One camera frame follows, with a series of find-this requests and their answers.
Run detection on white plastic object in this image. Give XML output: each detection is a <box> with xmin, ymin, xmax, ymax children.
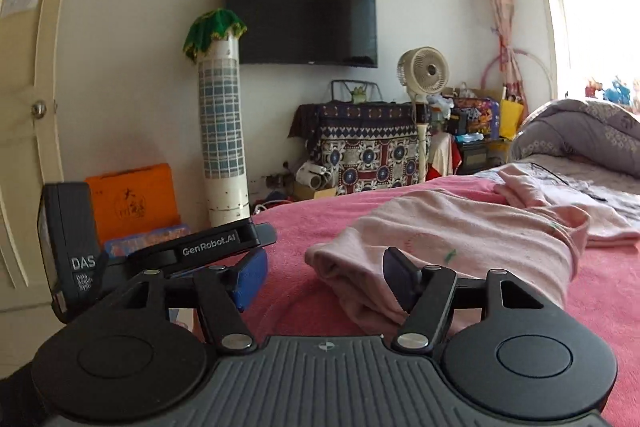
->
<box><xmin>295</xmin><ymin>161</ymin><xmax>335</xmax><ymax>190</ymax></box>

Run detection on orange box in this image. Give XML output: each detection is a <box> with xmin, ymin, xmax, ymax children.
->
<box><xmin>84</xmin><ymin>163</ymin><xmax>182</xmax><ymax>247</ymax></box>

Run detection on patterned cloth covered cabinet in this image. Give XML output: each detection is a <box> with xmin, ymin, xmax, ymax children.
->
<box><xmin>287</xmin><ymin>102</ymin><xmax>427</xmax><ymax>198</ymax></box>

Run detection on colourful toy box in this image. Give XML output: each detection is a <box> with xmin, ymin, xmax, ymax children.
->
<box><xmin>450</xmin><ymin>97</ymin><xmax>502</xmax><ymax>138</ymax></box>

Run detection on pink strawberry print pants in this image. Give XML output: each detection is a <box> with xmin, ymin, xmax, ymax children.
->
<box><xmin>304</xmin><ymin>188</ymin><xmax>592</xmax><ymax>329</ymax></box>

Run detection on black box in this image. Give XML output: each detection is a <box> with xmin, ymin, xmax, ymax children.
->
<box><xmin>456</xmin><ymin>141</ymin><xmax>490</xmax><ymax>175</ymax></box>

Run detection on pink strawberry print top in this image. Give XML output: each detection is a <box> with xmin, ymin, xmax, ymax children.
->
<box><xmin>492</xmin><ymin>163</ymin><xmax>640</xmax><ymax>249</ymax></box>

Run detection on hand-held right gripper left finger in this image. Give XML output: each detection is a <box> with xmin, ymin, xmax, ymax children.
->
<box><xmin>116</xmin><ymin>248</ymin><xmax>269</xmax><ymax>354</ymax></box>

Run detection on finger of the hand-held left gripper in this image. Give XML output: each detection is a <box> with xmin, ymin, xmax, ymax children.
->
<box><xmin>252</xmin><ymin>223</ymin><xmax>278</xmax><ymax>250</ymax></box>

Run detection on blue printed box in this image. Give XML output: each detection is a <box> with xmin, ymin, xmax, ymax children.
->
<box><xmin>102</xmin><ymin>223</ymin><xmax>192</xmax><ymax>258</ymax></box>

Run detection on grey patterned quilt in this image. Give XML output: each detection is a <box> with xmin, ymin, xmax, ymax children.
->
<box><xmin>515</xmin><ymin>98</ymin><xmax>640</xmax><ymax>180</ymax></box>

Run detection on grey bed sheet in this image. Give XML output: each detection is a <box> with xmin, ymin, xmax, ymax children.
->
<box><xmin>472</xmin><ymin>154</ymin><xmax>640</xmax><ymax>228</ymax></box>

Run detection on blue toy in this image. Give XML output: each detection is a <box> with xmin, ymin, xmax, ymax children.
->
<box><xmin>602</xmin><ymin>76</ymin><xmax>628</xmax><ymax>102</ymax></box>

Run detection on tall white air conditioner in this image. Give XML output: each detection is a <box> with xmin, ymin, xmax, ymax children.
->
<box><xmin>196</xmin><ymin>32</ymin><xmax>250</xmax><ymax>229</ymax></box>

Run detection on pale hula hoop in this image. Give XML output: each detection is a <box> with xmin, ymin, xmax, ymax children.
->
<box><xmin>481</xmin><ymin>48</ymin><xmax>554</xmax><ymax>104</ymax></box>

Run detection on green fringed cloth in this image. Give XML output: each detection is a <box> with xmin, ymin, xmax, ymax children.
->
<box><xmin>182</xmin><ymin>8</ymin><xmax>249</xmax><ymax>65</ymax></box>

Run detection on bright window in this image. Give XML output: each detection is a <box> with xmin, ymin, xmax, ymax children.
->
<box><xmin>532</xmin><ymin>0</ymin><xmax>640</xmax><ymax>105</ymax></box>

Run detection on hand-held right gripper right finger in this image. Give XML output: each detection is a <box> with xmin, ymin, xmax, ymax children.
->
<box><xmin>381</xmin><ymin>246</ymin><xmax>547</xmax><ymax>353</ymax></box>

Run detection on black wall television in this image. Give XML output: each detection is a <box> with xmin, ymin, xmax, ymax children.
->
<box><xmin>222</xmin><ymin>0</ymin><xmax>379</xmax><ymax>69</ymax></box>

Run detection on white standing fan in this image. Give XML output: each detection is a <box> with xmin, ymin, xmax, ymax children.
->
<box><xmin>396</xmin><ymin>47</ymin><xmax>449</xmax><ymax>185</ymax></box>

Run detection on black wire rack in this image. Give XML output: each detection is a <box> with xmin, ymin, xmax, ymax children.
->
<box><xmin>330</xmin><ymin>79</ymin><xmax>387</xmax><ymax>105</ymax></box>

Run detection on thin black cable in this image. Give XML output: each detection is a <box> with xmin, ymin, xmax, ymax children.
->
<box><xmin>530</xmin><ymin>161</ymin><xmax>608</xmax><ymax>202</ymax></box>

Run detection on pink fleece blanket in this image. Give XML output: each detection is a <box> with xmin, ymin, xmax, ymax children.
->
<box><xmin>235</xmin><ymin>174</ymin><xmax>640</xmax><ymax>425</ymax></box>

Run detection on cream door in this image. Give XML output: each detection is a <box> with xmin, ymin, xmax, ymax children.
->
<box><xmin>0</xmin><ymin>0</ymin><xmax>93</xmax><ymax>315</ymax></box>

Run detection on yellow bag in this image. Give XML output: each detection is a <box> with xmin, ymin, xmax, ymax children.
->
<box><xmin>499</xmin><ymin>98</ymin><xmax>525</xmax><ymax>141</ymax></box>

